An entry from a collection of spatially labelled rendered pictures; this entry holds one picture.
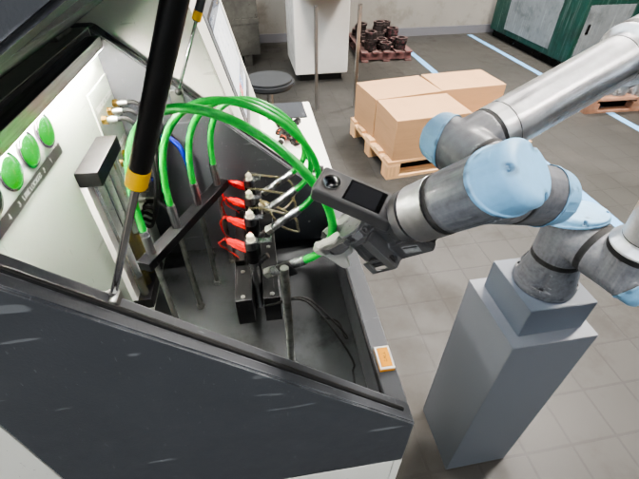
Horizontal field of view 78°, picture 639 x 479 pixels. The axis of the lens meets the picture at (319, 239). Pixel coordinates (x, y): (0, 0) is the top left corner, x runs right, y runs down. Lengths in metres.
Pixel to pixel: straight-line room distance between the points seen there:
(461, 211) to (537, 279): 0.68
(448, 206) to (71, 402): 0.51
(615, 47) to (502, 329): 0.69
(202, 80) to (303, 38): 3.91
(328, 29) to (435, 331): 3.69
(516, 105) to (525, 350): 0.69
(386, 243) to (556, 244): 0.55
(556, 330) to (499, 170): 0.84
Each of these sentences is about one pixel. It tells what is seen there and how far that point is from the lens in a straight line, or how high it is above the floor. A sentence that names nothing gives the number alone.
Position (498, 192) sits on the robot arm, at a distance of 0.41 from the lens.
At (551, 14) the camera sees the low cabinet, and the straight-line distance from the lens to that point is 6.45.
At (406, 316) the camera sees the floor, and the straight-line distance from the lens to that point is 2.14.
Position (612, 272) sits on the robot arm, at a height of 1.08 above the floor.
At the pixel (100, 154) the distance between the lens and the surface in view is 0.84.
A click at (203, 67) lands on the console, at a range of 1.03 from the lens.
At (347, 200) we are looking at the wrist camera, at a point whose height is 1.35.
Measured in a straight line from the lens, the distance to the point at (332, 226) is 0.62.
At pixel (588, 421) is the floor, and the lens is 2.12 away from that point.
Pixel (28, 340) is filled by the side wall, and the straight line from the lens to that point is 0.52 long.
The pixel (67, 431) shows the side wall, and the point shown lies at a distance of 0.68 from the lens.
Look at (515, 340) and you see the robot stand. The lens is 1.14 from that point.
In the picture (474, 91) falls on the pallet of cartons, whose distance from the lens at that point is 3.74.
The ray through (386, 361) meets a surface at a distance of 0.81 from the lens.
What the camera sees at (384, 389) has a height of 0.95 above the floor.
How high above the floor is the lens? 1.64
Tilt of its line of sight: 41 degrees down
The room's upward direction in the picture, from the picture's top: straight up
